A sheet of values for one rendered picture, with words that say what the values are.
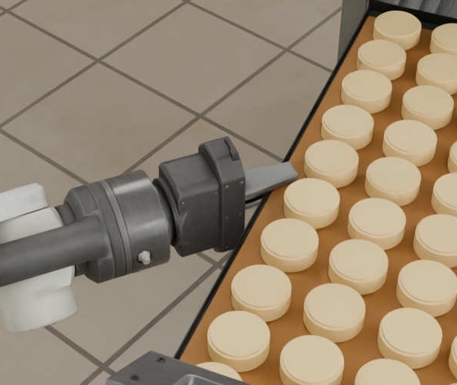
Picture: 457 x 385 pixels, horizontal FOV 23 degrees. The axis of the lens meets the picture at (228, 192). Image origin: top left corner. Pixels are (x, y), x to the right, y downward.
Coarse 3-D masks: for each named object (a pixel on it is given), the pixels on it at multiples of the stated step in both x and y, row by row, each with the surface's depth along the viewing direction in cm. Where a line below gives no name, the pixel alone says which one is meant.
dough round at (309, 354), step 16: (304, 336) 88; (320, 336) 88; (288, 352) 87; (304, 352) 87; (320, 352) 87; (336, 352) 87; (288, 368) 86; (304, 368) 86; (320, 368) 86; (336, 368) 86; (288, 384) 86; (304, 384) 85; (320, 384) 85; (336, 384) 86
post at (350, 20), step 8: (344, 0) 128; (352, 0) 128; (360, 0) 128; (344, 8) 129; (352, 8) 129; (360, 8) 128; (344, 16) 130; (352, 16) 130; (360, 16) 129; (344, 24) 131; (352, 24) 130; (344, 32) 131; (352, 32) 131; (344, 40) 132; (344, 48) 133
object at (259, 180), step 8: (256, 168) 104; (264, 168) 104; (272, 168) 104; (280, 168) 104; (288, 168) 104; (248, 176) 103; (256, 176) 103; (264, 176) 103; (272, 176) 103; (280, 176) 103; (288, 176) 103; (296, 176) 103; (248, 184) 102; (256, 184) 102; (264, 184) 102; (272, 184) 102; (280, 184) 103; (248, 192) 101; (256, 192) 102; (264, 192) 102
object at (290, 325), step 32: (352, 64) 117; (416, 64) 117; (320, 128) 109; (384, 128) 109; (448, 128) 109; (352, 192) 103; (256, 224) 100; (416, 224) 100; (256, 256) 97; (320, 256) 97; (416, 256) 97; (224, 288) 94; (384, 288) 94; (288, 320) 92; (448, 320) 92; (192, 352) 90; (352, 352) 90; (448, 352) 90; (256, 384) 87; (352, 384) 87; (448, 384) 87
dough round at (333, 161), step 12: (324, 144) 105; (336, 144) 105; (312, 156) 103; (324, 156) 103; (336, 156) 103; (348, 156) 103; (312, 168) 103; (324, 168) 102; (336, 168) 102; (348, 168) 102; (324, 180) 102; (336, 180) 102; (348, 180) 103
